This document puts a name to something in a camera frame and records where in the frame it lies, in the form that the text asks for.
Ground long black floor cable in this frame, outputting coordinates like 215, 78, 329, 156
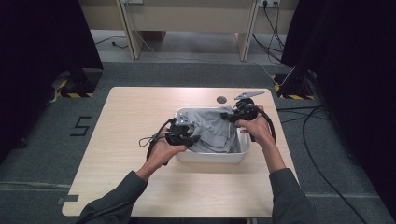
276, 105, 368, 224

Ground short black floor cable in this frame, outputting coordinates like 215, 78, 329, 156
94, 35, 129, 49

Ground dark curtain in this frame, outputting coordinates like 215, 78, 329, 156
279, 0, 396, 216
0, 0, 105, 164

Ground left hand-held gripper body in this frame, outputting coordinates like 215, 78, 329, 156
164, 112, 200, 147

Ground person's left hand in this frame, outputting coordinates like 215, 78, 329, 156
146, 129, 188, 172

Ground grey tape strip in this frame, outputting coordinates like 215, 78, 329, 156
56, 194, 80, 205

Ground person's right hand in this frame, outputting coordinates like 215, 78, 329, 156
234, 105, 274, 145

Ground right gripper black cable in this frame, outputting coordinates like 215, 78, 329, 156
250, 106, 277, 144

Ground white plastic storage bin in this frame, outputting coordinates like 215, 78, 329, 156
175, 106, 251, 164

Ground beige wooden desk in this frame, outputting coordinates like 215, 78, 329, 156
78, 0, 300, 62

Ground bundle of black wall cables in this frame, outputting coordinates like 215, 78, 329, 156
251, 0, 286, 64

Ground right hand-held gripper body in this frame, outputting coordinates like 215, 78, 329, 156
232, 91, 265, 122

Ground stand base with striped tape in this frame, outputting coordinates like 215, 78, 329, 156
50, 68, 104, 99
270, 71, 316, 101

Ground grey pants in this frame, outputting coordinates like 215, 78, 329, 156
183, 105, 242, 154

